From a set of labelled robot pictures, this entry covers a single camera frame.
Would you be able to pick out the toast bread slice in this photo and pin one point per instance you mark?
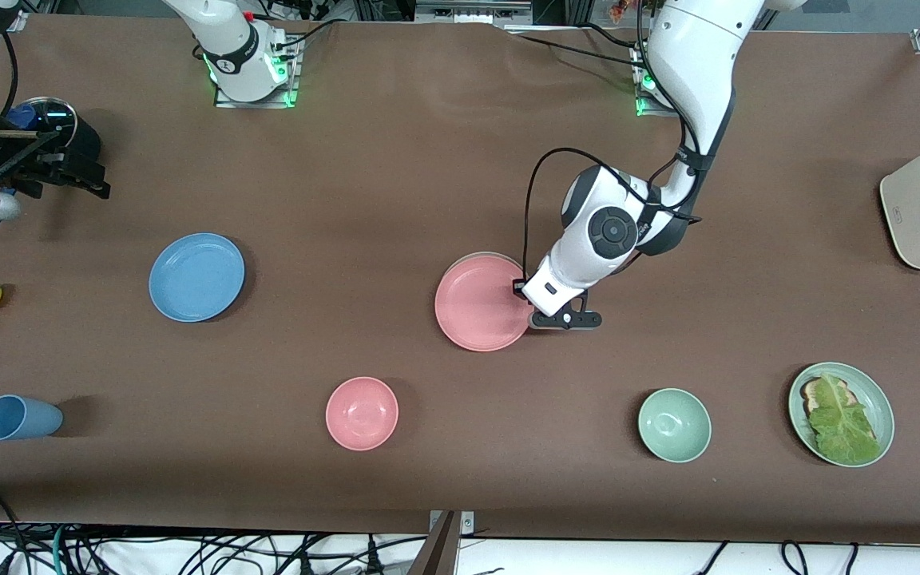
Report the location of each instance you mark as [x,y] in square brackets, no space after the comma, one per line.
[810,391]

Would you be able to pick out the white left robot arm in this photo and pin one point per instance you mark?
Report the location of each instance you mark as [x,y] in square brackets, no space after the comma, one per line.
[691,64]

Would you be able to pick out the green plate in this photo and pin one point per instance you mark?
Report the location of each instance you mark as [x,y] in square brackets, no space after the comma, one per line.
[875,391]

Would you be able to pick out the brown table cover cloth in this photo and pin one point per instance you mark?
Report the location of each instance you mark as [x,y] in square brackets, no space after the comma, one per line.
[428,160]

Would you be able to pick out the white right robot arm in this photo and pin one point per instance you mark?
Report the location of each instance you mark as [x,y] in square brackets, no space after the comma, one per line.
[228,56]

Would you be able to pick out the blue plate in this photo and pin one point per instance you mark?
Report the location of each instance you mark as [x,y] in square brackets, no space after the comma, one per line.
[196,278]

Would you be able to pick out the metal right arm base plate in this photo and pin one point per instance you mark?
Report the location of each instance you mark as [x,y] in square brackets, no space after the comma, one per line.
[224,101]

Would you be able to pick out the green lettuce leaf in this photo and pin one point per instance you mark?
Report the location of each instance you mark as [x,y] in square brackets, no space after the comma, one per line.
[843,431]

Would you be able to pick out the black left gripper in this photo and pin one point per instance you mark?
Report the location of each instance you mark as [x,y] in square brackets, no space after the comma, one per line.
[518,292]

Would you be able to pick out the green bowl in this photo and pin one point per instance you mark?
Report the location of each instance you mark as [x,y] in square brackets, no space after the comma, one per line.
[674,425]

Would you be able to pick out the orange red toy food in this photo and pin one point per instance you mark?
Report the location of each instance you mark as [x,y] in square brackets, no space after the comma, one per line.
[628,8]

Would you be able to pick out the metal clamp bracket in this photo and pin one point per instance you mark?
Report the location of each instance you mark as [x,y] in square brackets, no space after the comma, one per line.
[468,523]

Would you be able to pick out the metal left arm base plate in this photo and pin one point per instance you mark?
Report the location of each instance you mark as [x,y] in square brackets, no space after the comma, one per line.
[644,109]

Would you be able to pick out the dark brown support leg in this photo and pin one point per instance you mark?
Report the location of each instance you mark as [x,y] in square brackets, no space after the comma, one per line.
[436,555]

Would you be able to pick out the grey metal frame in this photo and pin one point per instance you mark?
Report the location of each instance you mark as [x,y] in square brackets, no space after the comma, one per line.
[472,9]

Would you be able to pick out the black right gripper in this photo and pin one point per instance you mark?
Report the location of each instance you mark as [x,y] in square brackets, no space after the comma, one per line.
[79,142]

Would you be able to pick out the pink bowl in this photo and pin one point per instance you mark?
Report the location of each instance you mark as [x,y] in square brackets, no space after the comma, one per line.
[362,413]

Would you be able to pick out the blue cup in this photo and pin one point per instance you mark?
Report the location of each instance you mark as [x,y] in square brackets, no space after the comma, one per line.
[17,418]

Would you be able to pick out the beige plate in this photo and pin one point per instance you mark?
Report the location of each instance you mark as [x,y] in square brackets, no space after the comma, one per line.
[480,254]

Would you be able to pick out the pink plate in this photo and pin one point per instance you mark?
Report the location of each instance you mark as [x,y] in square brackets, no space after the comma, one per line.
[480,307]

